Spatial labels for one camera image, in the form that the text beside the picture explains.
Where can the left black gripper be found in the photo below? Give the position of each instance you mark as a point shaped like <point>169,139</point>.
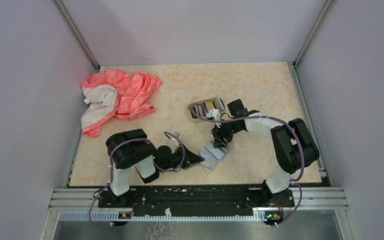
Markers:
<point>191,158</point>

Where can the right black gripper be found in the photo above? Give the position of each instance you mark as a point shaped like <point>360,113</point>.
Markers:
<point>218,135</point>

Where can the beige card sleeve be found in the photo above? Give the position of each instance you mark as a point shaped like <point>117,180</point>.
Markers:
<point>212,155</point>

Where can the cream card holder tray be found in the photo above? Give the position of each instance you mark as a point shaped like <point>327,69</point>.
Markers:
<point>202,107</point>

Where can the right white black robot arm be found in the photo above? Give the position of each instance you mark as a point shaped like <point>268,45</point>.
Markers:
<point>294,146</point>

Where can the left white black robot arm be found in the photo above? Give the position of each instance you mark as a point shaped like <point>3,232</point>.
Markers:
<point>133,149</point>

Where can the pink white crumpled cloth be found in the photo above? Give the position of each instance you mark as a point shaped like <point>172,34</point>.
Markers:
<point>116,93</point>

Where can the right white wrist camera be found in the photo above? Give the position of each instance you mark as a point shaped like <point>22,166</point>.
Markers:
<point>214,116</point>

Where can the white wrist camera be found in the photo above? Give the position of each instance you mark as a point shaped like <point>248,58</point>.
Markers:
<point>214,116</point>
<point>175,138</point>

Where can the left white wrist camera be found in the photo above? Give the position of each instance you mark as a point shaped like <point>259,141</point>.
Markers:
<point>175,138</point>

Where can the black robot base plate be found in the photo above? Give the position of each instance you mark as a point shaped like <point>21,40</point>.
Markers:
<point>226,200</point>

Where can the aluminium front frame rail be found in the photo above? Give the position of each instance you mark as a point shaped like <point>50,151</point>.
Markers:
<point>320,213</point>

